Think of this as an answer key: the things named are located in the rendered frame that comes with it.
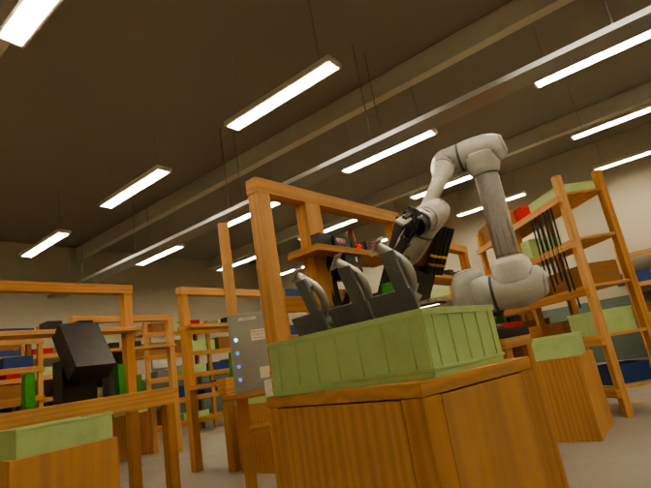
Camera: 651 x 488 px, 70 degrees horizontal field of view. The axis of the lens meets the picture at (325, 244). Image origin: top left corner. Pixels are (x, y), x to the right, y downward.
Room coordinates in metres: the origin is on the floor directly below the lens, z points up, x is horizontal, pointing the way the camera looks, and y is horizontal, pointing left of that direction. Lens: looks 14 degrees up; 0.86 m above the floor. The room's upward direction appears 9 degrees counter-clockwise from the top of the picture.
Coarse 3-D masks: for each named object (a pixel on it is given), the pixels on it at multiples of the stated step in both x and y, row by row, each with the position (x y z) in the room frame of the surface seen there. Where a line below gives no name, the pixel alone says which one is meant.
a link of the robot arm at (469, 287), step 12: (456, 276) 2.04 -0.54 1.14; (468, 276) 2.00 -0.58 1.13; (480, 276) 2.01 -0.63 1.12; (456, 288) 2.02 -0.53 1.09; (468, 288) 2.00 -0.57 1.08; (480, 288) 1.97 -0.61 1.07; (456, 300) 2.03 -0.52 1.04; (468, 300) 2.00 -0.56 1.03; (480, 300) 1.98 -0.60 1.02; (492, 300) 1.97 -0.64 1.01; (492, 312) 2.02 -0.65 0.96
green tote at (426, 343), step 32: (384, 320) 1.25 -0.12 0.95; (416, 320) 1.19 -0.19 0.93; (448, 320) 1.27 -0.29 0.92; (480, 320) 1.41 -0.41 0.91; (288, 352) 1.52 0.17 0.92; (320, 352) 1.43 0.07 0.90; (352, 352) 1.34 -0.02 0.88; (384, 352) 1.27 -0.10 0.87; (416, 352) 1.21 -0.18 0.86; (448, 352) 1.24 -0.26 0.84; (480, 352) 1.38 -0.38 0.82; (288, 384) 1.53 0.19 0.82; (320, 384) 1.43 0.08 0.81; (352, 384) 1.36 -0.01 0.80
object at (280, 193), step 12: (252, 180) 2.46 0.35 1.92; (264, 180) 2.50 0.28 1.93; (252, 192) 2.46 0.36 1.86; (264, 192) 2.49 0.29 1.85; (276, 192) 2.56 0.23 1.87; (288, 192) 2.64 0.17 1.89; (300, 192) 2.72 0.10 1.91; (312, 192) 2.81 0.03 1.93; (288, 204) 2.75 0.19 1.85; (324, 204) 2.89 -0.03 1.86; (336, 204) 2.99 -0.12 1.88; (348, 204) 3.10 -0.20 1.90; (360, 204) 3.22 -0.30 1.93; (348, 216) 3.19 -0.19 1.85; (360, 216) 3.24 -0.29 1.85; (372, 216) 3.31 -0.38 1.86; (384, 216) 3.44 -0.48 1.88
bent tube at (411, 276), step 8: (376, 240) 1.32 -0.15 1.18; (376, 248) 1.33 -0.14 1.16; (384, 248) 1.33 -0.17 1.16; (400, 256) 1.32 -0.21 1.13; (400, 264) 1.32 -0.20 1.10; (408, 264) 1.32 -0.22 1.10; (408, 272) 1.32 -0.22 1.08; (408, 280) 1.34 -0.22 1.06; (416, 280) 1.34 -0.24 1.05; (416, 288) 1.35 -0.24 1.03
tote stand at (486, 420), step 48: (384, 384) 1.25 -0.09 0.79; (432, 384) 1.17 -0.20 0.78; (480, 384) 1.30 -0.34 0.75; (528, 384) 1.45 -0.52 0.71; (288, 432) 1.57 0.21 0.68; (336, 432) 1.39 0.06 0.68; (384, 432) 1.25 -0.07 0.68; (432, 432) 1.15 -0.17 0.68; (480, 432) 1.27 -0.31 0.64; (528, 432) 1.41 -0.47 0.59; (288, 480) 1.60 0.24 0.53; (336, 480) 1.42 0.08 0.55; (384, 480) 1.27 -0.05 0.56; (432, 480) 1.16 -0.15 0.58; (480, 480) 1.24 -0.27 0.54; (528, 480) 1.37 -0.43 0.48
